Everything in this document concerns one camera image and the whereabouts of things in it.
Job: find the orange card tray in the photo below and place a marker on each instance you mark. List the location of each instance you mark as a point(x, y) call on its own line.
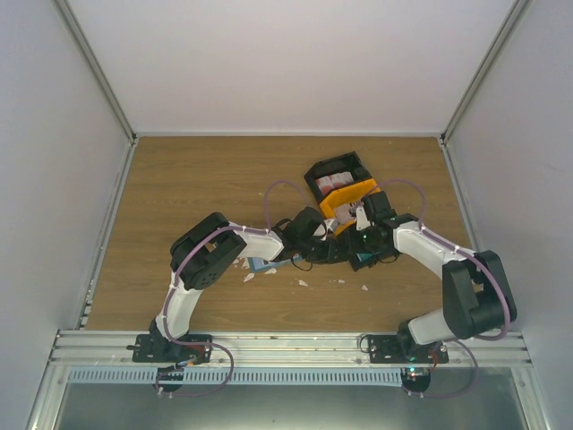
point(336, 199)

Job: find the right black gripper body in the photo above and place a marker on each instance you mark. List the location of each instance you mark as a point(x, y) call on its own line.
point(367, 244)

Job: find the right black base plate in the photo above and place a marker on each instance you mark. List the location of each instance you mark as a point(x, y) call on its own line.
point(387, 349)

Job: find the black card tray far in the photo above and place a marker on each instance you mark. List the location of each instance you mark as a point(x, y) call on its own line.
point(330, 174)

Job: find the black card tray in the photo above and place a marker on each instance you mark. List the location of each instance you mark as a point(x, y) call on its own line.
point(383, 258)
point(330, 174)

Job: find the teal credit card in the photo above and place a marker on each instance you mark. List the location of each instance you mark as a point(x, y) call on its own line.
point(367, 258)

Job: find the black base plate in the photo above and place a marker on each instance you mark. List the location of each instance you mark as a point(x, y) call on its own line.
point(387, 349)
point(154, 348)

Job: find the black card tray near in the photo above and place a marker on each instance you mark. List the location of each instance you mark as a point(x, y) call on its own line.
point(383, 258)

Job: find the pink white card in orange tray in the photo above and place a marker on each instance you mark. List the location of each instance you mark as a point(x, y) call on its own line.
point(345, 213)

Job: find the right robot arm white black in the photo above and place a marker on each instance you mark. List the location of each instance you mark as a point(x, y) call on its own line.
point(476, 298)

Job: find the slotted grey cable duct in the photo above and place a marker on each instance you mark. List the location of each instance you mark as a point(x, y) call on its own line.
point(240, 376)

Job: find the red white cards in tray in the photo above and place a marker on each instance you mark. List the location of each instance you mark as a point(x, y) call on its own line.
point(334, 181)

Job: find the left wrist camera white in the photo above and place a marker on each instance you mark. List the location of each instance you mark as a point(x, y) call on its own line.
point(329, 225)

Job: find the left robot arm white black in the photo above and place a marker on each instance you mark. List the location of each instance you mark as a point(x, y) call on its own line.
point(203, 254)

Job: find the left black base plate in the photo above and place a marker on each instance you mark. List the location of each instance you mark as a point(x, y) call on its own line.
point(154, 348)

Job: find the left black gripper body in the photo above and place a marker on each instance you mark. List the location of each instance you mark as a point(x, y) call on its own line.
point(320, 255)

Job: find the aluminium front rail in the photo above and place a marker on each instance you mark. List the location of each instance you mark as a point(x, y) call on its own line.
point(270, 349)

